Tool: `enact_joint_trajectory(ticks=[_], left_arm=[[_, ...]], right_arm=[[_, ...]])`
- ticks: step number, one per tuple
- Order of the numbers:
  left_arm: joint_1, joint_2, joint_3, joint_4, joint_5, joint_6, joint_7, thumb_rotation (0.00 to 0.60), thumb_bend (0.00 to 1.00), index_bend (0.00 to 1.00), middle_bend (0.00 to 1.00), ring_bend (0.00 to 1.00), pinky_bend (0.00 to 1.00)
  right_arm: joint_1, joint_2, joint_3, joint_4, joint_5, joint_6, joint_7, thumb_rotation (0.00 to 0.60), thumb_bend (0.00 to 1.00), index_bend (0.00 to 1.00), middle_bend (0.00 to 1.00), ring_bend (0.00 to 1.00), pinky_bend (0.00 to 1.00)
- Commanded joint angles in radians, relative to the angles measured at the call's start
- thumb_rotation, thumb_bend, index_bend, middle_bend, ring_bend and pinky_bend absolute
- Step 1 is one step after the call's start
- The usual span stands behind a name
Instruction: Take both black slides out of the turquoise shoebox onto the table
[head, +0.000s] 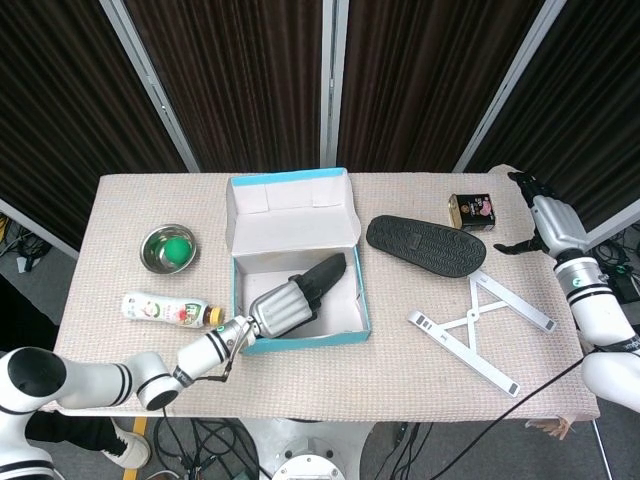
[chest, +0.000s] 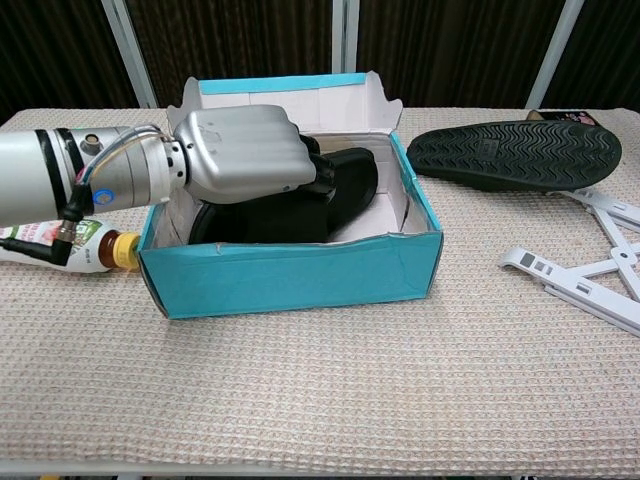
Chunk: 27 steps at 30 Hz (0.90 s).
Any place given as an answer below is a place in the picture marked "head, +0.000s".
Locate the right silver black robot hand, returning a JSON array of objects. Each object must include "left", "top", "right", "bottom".
[{"left": 493, "top": 170, "right": 588, "bottom": 260}]

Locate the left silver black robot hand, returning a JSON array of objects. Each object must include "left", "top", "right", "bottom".
[{"left": 248, "top": 272, "right": 322, "bottom": 341}]

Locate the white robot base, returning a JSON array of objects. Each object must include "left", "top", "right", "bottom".
[{"left": 239, "top": 417, "right": 382, "bottom": 480}]

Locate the light blue shoe box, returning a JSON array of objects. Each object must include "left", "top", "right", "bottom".
[{"left": 224, "top": 167, "right": 374, "bottom": 357}]

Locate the black luncheon meat can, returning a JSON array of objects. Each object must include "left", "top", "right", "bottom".
[{"left": 447, "top": 193, "right": 499, "bottom": 234}]

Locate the beige woven tablecloth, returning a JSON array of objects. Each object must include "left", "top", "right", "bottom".
[{"left": 38, "top": 163, "right": 601, "bottom": 421}]

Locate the black power strip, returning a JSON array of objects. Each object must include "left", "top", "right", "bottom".
[{"left": 602, "top": 264, "right": 640, "bottom": 302}]

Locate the green ball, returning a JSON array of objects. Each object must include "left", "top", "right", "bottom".
[{"left": 164, "top": 237, "right": 192, "bottom": 265}]

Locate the dark brown corrugated panel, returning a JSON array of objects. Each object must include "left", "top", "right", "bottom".
[
  {"left": 0, "top": 0, "right": 190, "bottom": 251},
  {"left": 467, "top": 0, "right": 640, "bottom": 236},
  {"left": 337, "top": 0, "right": 545, "bottom": 174},
  {"left": 124, "top": 0, "right": 330, "bottom": 174}
]

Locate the yellow capped drink bottle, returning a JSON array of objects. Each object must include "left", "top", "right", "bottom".
[{"left": 121, "top": 292, "right": 226, "bottom": 330}]

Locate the white folding laptop stand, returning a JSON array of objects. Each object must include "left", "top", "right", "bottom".
[{"left": 405, "top": 272, "right": 558, "bottom": 399}]

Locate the stainless steel bowl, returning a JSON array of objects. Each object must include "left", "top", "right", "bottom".
[{"left": 139, "top": 223, "right": 197, "bottom": 275}]

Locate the yellow floor tape strip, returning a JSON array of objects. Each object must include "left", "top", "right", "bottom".
[{"left": 122, "top": 417, "right": 150, "bottom": 480}]

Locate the brown paper scrap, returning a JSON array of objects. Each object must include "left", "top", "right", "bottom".
[{"left": 523, "top": 417, "right": 577, "bottom": 437}]

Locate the white sneaker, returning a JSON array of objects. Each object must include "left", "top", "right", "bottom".
[{"left": 102, "top": 417, "right": 151, "bottom": 470}]

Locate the black trouser leg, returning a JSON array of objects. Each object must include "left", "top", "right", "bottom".
[{"left": 27, "top": 412, "right": 119, "bottom": 451}]

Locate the grey aluminium partition post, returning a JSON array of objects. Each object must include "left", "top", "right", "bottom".
[
  {"left": 0, "top": 196, "right": 81, "bottom": 260},
  {"left": 584, "top": 198, "right": 640, "bottom": 251},
  {"left": 98, "top": 0, "right": 201, "bottom": 174},
  {"left": 318, "top": 0, "right": 350, "bottom": 170},
  {"left": 452, "top": 0, "right": 570, "bottom": 174}
]

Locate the black floor cable bundle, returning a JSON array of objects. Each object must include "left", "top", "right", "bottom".
[{"left": 151, "top": 417, "right": 264, "bottom": 480}]

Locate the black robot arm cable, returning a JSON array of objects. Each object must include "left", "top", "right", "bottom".
[{"left": 457, "top": 352, "right": 591, "bottom": 480}]

